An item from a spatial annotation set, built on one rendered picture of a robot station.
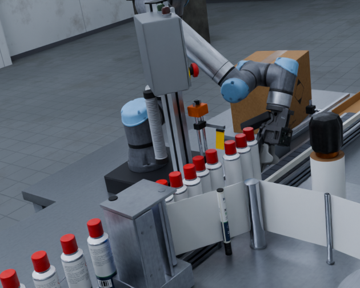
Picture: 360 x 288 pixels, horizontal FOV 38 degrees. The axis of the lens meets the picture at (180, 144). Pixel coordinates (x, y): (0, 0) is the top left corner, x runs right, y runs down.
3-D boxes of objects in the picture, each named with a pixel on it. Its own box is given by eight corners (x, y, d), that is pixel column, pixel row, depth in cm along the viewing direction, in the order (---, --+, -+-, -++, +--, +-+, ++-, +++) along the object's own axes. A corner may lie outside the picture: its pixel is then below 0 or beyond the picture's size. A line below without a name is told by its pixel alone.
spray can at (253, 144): (254, 194, 165) (247, 133, 157) (243, 189, 168) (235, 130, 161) (266, 187, 167) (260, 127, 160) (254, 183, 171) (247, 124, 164)
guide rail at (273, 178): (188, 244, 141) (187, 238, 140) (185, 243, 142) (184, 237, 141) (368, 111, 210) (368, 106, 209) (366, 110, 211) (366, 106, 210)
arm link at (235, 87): (130, -21, 158) (251, 88, 153) (149, -28, 166) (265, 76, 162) (114, 9, 165) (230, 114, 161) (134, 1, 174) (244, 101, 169)
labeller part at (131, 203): (132, 219, 109) (131, 215, 109) (99, 207, 117) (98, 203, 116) (177, 191, 118) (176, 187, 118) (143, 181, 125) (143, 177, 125)
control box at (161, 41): (154, 97, 136) (141, 23, 129) (144, 82, 151) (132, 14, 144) (192, 89, 137) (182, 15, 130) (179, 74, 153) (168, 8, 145)
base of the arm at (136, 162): (151, 175, 184) (145, 150, 180) (120, 169, 193) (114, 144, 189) (177, 156, 194) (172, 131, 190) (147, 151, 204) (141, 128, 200)
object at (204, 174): (208, 228, 150) (199, 163, 143) (195, 223, 154) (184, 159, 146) (220, 219, 154) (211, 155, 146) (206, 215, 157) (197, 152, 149)
